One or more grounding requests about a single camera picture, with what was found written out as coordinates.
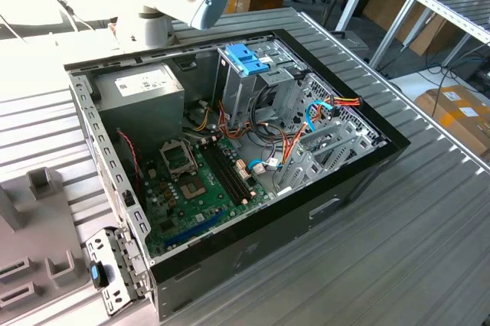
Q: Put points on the silver perforated disk bay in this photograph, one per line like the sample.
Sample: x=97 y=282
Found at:
x=302 y=173

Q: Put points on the black RAM slot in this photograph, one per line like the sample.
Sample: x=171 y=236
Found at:
x=232 y=173
x=227 y=173
x=221 y=173
x=237 y=173

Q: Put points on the silver drive cage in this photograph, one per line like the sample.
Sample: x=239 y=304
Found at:
x=233 y=88

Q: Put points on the green motherboard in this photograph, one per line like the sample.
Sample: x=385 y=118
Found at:
x=214 y=203

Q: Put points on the open black PC case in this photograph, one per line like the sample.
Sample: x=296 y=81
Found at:
x=268 y=234

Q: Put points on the blue expansion slot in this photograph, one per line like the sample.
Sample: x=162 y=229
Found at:
x=195 y=228

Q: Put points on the grey Dell power supply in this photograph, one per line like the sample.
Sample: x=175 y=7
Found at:
x=141 y=111

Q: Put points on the silver hinged card retainer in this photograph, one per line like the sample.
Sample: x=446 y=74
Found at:
x=126 y=253

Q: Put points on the plain large cardboard box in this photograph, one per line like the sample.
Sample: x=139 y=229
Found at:
x=386 y=8

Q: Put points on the black latch with blue stripe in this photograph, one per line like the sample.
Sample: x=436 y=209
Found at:
x=97 y=274

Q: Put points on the cardboard box with white labels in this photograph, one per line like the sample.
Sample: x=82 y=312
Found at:
x=451 y=111

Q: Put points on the grey parts rack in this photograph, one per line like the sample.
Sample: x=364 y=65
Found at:
x=38 y=234

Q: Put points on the aluminium slat rack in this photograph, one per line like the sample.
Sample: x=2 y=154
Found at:
x=451 y=4

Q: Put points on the blue plastic drive bracket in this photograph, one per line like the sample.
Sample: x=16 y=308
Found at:
x=245 y=58

